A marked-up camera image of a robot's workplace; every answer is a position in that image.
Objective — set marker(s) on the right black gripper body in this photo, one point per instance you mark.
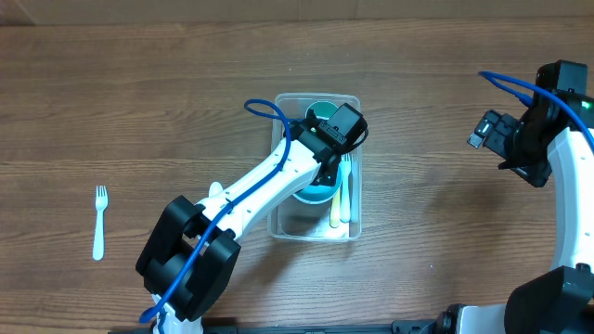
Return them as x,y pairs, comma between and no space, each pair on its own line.
515,145

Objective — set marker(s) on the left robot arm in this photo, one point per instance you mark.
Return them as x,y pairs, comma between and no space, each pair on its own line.
190,254

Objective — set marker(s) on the yellow plastic fork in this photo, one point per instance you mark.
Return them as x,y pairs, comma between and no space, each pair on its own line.
335,210

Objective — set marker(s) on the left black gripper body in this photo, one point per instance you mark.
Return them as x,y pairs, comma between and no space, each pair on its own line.
331,174

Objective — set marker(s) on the clear plastic container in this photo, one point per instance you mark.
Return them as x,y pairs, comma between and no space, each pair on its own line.
296,220

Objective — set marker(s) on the white plastic fork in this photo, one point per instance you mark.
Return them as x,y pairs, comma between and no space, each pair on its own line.
102,202

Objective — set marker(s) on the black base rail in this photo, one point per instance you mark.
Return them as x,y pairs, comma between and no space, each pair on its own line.
396,327

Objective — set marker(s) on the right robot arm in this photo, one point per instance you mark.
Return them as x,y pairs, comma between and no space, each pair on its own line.
553,140

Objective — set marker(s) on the teal top cup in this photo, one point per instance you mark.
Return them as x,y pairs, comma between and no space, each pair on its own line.
322,110

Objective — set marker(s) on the white plastic spoon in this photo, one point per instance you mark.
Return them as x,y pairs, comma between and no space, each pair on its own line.
215,188

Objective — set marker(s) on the light blue bowl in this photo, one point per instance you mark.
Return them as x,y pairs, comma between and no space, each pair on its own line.
314,195

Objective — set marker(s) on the light blue plastic fork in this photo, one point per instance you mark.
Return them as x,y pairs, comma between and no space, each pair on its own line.
346,168

